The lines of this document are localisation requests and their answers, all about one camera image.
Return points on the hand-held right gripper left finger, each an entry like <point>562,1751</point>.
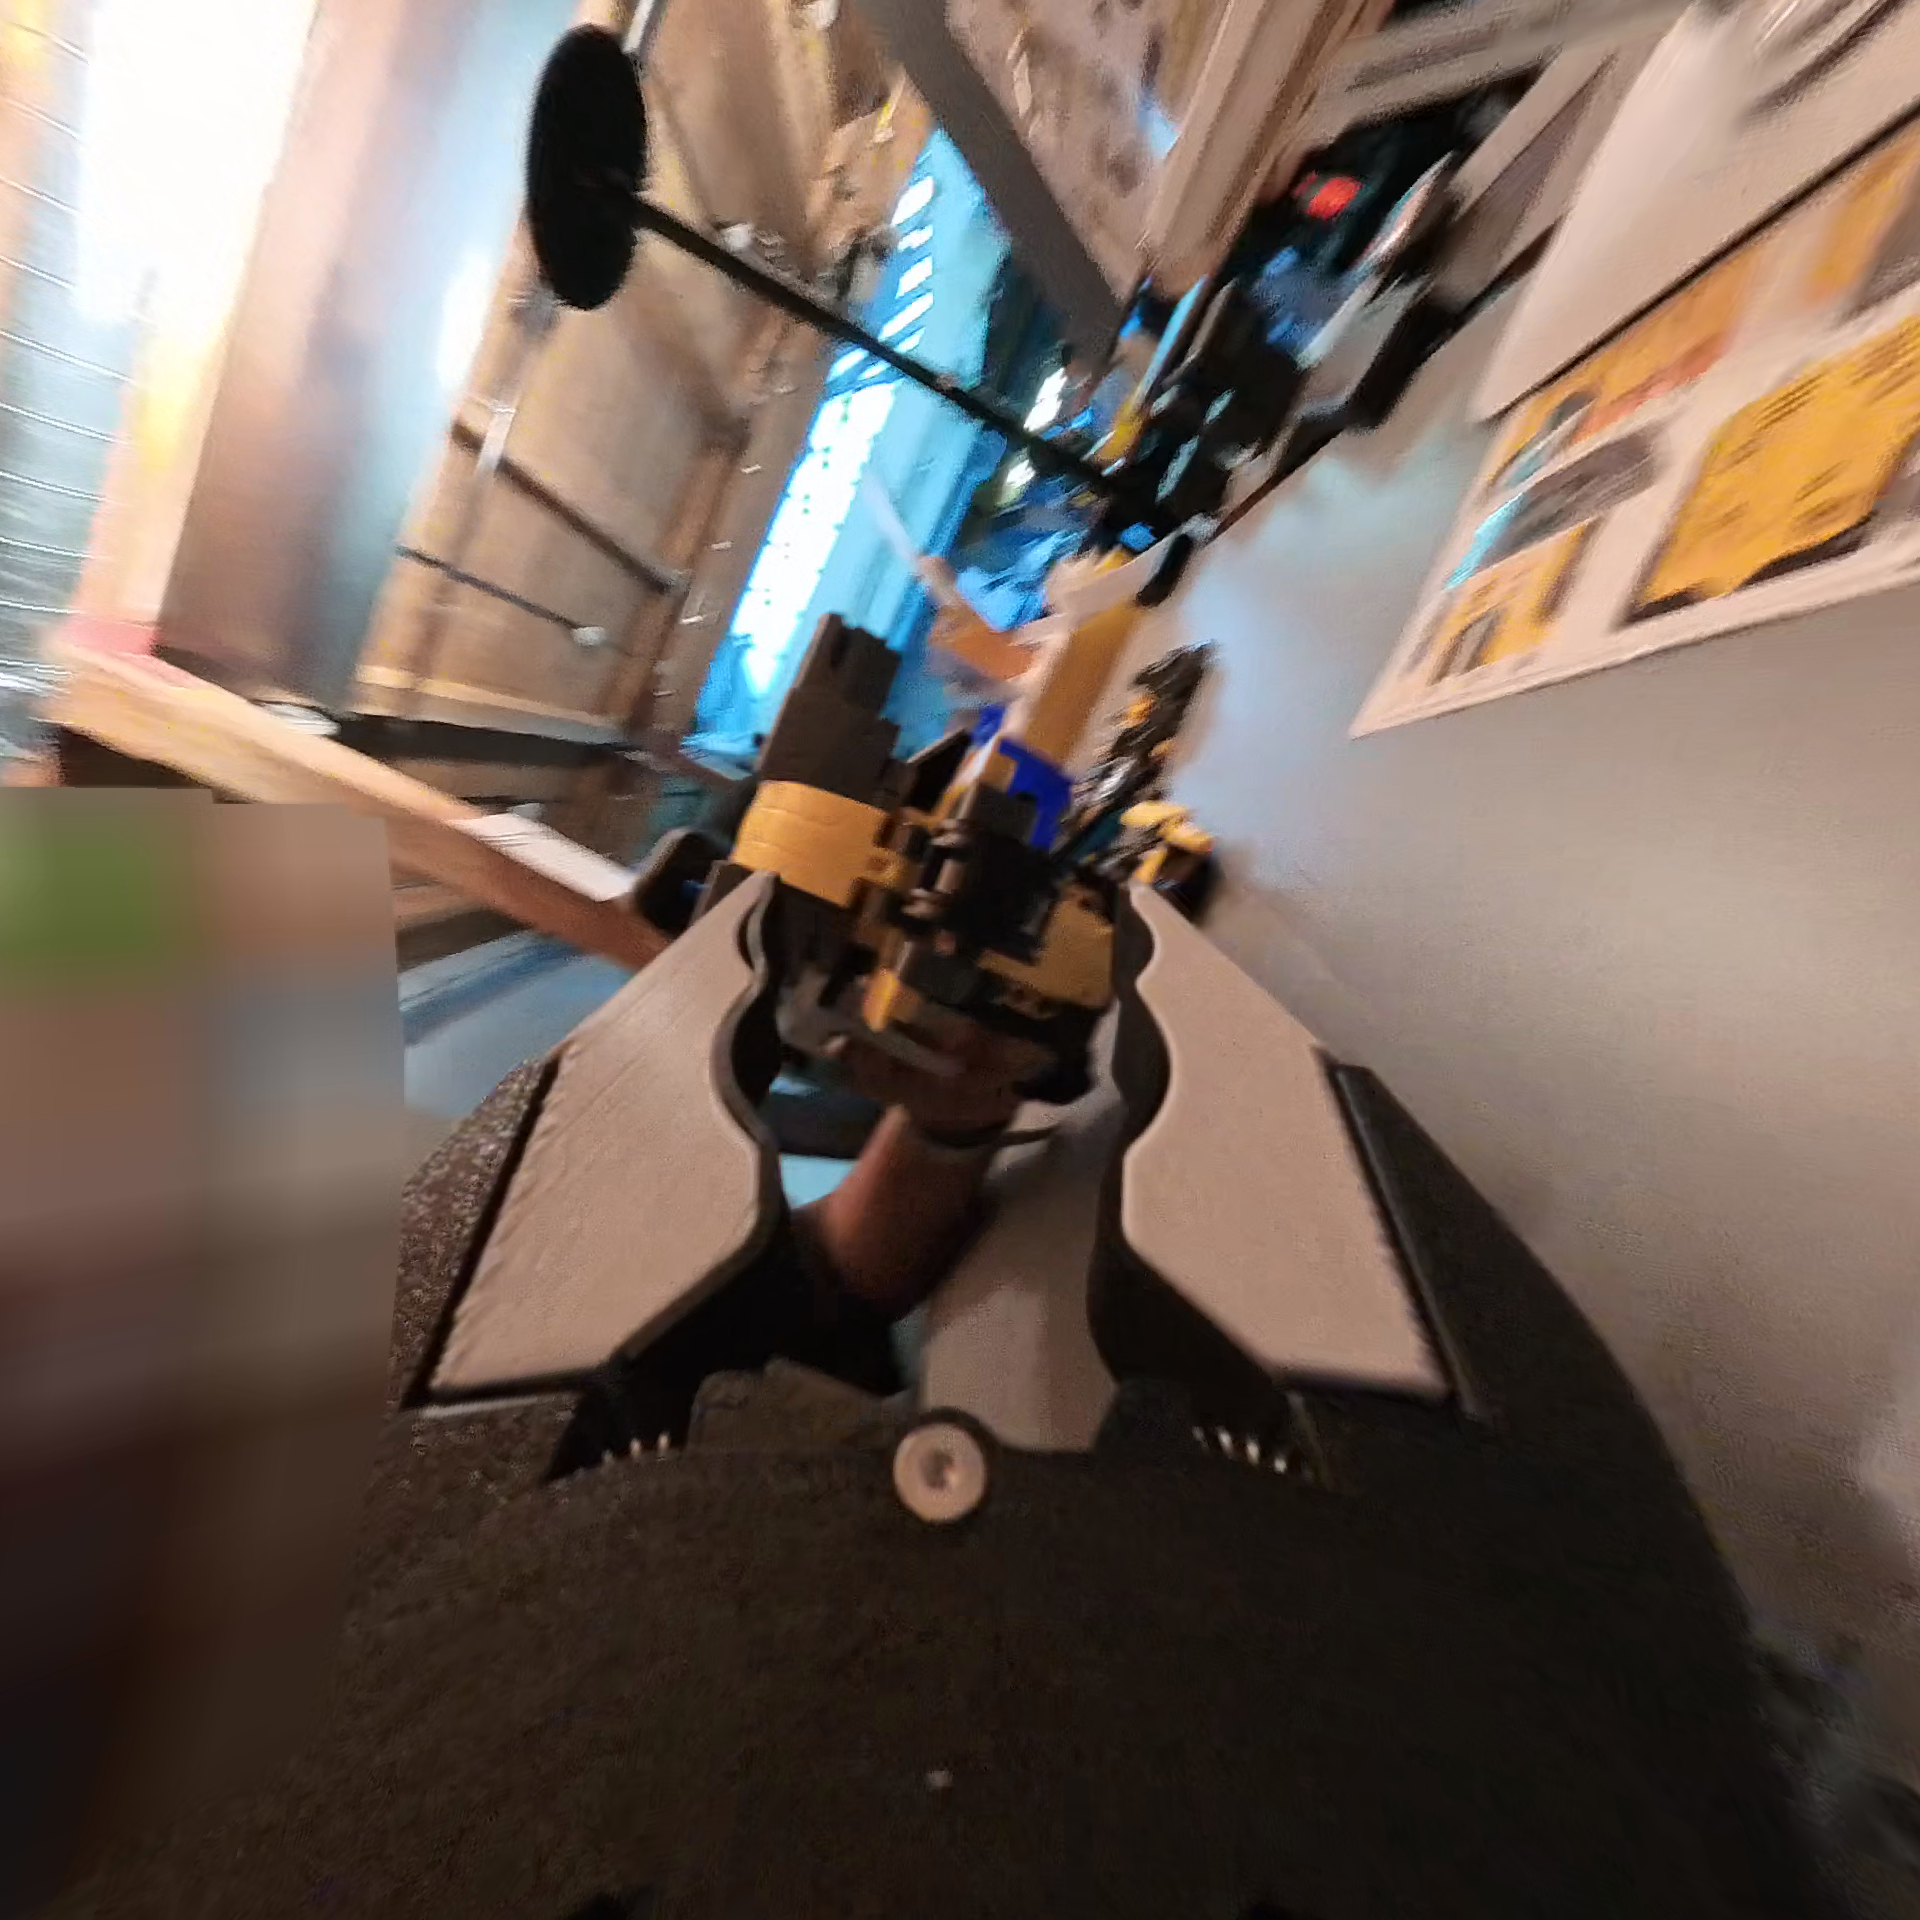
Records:
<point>602,1202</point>

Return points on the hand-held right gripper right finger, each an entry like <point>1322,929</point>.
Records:
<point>1276,1202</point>

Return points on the yellow grey toy vehicle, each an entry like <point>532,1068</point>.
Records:
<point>811,854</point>

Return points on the pile of toy building parts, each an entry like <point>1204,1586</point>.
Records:
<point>1155,719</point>

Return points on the yellow black sticker sheet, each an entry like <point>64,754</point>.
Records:
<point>1770,479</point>

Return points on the black pole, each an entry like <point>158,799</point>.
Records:
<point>585,167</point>

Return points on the white book stand black board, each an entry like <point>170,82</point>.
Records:
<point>1649,226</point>

